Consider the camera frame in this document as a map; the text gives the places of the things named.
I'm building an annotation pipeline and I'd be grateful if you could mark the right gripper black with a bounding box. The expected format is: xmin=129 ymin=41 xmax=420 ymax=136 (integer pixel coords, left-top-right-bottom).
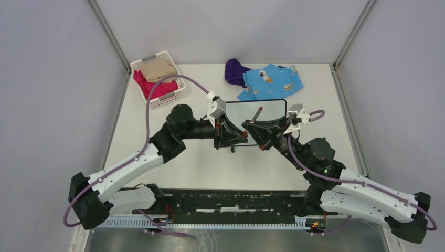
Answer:
xmin=243 ymin=115 xmax=309 ymax=171

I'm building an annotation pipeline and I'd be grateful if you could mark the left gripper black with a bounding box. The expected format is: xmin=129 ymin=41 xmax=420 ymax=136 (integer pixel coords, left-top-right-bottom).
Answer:
xmin=179 ymin=112 xmax=247 ymax=149

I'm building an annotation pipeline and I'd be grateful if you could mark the marker pen white barrel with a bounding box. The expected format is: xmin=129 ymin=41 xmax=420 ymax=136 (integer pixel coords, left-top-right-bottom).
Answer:
xmin=250 ymin=106 xmax=263 ymax=123

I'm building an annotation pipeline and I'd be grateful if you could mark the whiteboard with black frame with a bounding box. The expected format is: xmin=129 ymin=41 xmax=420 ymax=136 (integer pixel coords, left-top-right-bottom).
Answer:
xmin=215 ymin=99 xmax=287 ymax=152

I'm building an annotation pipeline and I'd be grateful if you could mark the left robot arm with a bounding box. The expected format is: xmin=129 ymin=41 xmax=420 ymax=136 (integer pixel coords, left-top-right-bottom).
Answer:
xmin=63 ymin=104 xmax=248 ymax=230

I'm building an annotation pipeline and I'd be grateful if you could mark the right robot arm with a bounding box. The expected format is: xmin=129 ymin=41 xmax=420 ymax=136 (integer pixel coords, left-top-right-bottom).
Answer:
xmin=242 ymin=117 xmax=431 ymax=244

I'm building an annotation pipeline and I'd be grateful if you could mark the blue patterned cloth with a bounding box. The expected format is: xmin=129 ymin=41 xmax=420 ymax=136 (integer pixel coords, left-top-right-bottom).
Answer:
xmin=237 ymin=64 xmax=303 ymax=101

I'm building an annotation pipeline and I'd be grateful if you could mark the purple cloth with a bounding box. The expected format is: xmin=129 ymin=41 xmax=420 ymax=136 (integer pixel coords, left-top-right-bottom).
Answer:
xmin=224 ymin=58 xmax=251 ymax=88

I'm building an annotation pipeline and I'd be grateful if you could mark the pink cloth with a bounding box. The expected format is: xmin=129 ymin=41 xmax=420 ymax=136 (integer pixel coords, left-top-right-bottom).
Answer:
xmin=133 ymin=70 xmax=178 ymax=100

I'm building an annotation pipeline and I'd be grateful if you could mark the beige folded cloth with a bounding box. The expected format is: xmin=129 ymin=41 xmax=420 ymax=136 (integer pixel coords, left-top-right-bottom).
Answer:
xmin=139 ymin=58 xmax=177 ymax=82

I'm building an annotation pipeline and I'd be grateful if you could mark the white plastic basket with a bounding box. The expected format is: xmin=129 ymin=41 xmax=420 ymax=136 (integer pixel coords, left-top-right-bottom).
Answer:
xmin=130 ymin=50 xmax=187 ymax=109

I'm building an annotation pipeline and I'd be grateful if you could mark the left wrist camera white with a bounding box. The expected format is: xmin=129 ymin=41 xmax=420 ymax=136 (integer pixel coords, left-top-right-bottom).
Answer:
xmin=206 ymin=91 xmax=226 ymax=125

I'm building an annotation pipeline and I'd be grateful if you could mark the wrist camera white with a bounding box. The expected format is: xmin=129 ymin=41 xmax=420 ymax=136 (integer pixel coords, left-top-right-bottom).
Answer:
xmin=206 ymin=91 xmax=226 ymax=125
xmin=283 ymin=104 xmax=310 ymax=134

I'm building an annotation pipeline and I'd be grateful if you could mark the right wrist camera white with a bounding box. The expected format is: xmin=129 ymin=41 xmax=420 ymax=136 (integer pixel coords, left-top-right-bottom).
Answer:
xmin=283 ymin=104 xmax=310 ymax=134

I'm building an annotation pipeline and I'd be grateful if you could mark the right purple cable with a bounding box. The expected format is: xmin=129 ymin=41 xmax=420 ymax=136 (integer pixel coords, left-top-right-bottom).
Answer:
xmin=287 ymin=110 xmax=438 ymax=236

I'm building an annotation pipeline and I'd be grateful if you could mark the purple cable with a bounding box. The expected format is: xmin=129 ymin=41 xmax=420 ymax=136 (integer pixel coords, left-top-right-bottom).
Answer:
xmin=63 ymin=74 xmax=211 ymax=229
xmin=287 ymin=110 xmax=438 ymax=236

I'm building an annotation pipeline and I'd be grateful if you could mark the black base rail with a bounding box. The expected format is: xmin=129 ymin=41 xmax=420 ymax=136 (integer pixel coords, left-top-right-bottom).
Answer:
xmin=144 ymin=188 xmax=326 ymax=224

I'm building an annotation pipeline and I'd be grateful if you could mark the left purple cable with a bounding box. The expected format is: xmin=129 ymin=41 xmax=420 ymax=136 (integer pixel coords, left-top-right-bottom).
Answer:
xmin=63 ymin=74 xmax=211 ymax=229

